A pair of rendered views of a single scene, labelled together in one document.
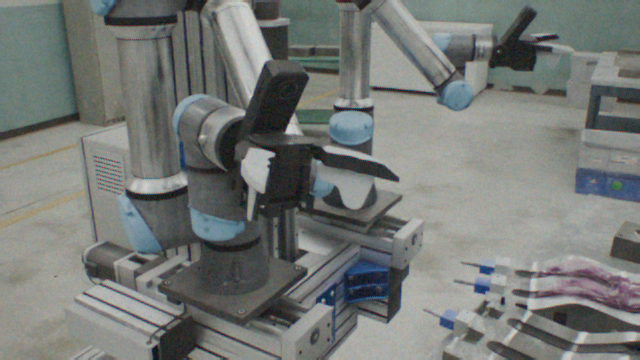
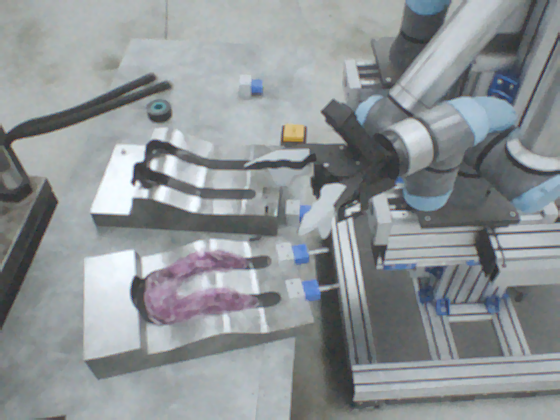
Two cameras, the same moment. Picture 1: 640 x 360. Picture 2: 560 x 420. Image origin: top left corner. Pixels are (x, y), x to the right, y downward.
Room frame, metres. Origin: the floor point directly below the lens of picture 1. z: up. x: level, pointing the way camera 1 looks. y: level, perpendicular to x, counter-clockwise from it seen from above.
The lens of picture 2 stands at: (1.90, -0.91, 1.99)
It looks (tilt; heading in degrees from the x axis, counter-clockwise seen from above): 51 degrees down; 144
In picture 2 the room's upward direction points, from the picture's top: straight up
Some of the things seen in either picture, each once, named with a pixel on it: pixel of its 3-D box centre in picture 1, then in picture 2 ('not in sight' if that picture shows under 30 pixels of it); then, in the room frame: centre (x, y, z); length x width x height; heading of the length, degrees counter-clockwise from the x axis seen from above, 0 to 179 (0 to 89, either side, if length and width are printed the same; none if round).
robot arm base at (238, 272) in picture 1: (233, 254); (418, 42); (1.02, 0.17, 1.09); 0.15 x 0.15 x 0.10
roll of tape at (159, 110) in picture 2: not in sight; (159, 110); (0.54, -0.46, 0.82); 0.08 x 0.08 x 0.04
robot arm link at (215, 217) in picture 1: (227, 194); not in sight; (0.74, 0.12, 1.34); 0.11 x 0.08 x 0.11; 122
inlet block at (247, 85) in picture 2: not in sight; (259, 86); (0.64, -0.13, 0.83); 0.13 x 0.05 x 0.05; 55
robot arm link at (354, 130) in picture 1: (351, 139); (480, 133); (1.45, -0.10, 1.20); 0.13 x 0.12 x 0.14; 174
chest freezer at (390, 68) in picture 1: (429, 57); not in sight; (8.00, -1.61, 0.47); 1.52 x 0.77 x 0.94; 62
